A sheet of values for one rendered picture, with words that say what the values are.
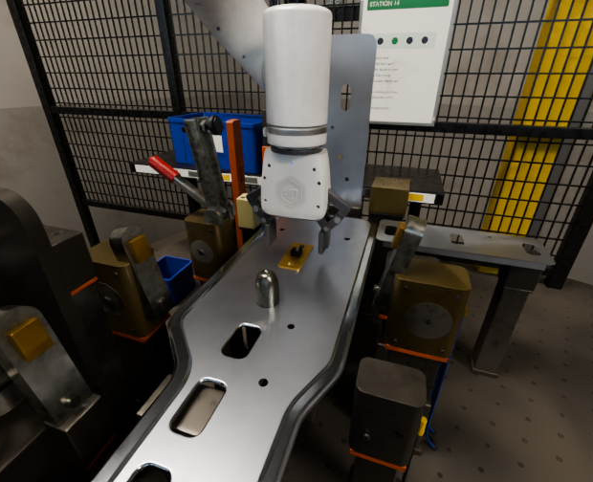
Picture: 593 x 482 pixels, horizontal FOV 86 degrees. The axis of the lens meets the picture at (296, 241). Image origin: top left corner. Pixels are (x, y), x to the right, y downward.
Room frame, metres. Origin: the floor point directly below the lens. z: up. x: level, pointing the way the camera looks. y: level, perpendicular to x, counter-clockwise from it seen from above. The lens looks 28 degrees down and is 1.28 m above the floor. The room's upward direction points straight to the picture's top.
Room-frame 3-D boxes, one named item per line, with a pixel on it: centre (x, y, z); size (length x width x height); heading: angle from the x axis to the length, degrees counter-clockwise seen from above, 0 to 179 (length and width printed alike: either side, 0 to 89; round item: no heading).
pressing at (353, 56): (0.72, -0.10, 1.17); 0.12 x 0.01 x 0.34; 72
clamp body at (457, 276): (0.35, -0.19, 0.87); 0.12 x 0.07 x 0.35; 72
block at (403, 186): (0.69, -0.21, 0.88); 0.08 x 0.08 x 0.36; 72
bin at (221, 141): (1.00, 0.21, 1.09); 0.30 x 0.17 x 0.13; 64
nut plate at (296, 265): (0.47, 0.00, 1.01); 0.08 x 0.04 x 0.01; 162
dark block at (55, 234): (0.31, 0.28, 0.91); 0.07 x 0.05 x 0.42; 72
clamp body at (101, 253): (0.37, 0.25, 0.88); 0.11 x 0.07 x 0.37; 72
